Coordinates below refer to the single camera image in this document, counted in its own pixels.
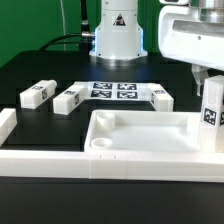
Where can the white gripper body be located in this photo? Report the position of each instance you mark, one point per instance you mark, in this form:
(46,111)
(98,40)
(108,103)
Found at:
(192,31)

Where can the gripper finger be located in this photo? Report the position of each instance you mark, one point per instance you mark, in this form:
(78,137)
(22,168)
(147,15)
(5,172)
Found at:
(200,73)

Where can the white desk top tray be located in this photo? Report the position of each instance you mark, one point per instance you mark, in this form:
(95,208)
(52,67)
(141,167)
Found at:
(126,130)

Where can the white fiducial marker sheet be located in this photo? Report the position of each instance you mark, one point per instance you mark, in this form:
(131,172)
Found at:
(117,90)

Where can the white U-shaped fence frame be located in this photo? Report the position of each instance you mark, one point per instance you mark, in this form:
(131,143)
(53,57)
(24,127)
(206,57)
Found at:
(102,164)

